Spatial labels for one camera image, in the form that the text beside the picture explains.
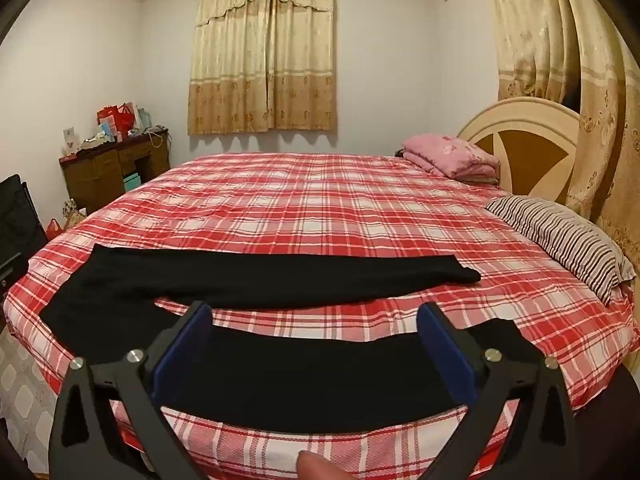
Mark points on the person's right hand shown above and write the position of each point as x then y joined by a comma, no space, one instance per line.
312,467

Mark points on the teal box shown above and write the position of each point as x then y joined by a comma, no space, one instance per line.
132,182

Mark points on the person's dark clothing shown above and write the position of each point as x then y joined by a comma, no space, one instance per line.
612,430

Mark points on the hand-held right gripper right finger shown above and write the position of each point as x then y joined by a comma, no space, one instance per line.
448,351

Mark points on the black chair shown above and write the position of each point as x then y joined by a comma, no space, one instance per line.
17,225

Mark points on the cream wooden headboard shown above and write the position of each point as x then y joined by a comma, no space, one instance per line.
525,120

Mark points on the pale teal paper bag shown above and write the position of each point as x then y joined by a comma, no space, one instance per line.
144,119

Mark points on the white greeting card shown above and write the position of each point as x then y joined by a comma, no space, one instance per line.
71,141

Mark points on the long beige floral curtain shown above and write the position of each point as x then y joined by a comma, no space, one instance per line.
550,35

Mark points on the beige window curtain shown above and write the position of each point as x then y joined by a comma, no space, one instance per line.
260,60

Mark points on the black pants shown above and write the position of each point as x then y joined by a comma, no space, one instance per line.
300,272

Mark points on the striped pillow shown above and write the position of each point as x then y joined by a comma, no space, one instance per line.
565,240

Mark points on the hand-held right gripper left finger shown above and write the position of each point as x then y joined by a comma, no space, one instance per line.
181,360

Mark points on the folded pink blanket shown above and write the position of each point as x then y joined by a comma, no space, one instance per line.
450,157

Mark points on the red white plaid bedspread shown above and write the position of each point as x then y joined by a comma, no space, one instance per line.
325,200

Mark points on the red gift bag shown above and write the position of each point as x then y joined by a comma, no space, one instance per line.
120,120

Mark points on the brown wooden desk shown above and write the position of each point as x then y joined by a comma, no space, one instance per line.
100,170

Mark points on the small red bag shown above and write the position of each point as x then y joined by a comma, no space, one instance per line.
54,230

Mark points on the patterned paper bag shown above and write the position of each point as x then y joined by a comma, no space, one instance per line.
74,212

